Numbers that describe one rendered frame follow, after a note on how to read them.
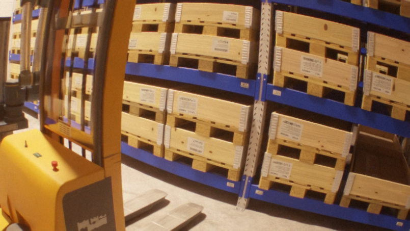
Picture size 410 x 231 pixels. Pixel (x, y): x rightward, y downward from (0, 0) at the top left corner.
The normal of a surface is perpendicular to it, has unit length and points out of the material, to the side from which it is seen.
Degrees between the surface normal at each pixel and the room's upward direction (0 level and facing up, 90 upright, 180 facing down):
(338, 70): 90
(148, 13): 90
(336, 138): 90
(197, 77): 90
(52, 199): 68
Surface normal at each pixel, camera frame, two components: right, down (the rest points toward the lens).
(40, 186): -0.43, -0.20
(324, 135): -0.50, 0.17
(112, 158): 0.86, 0.22
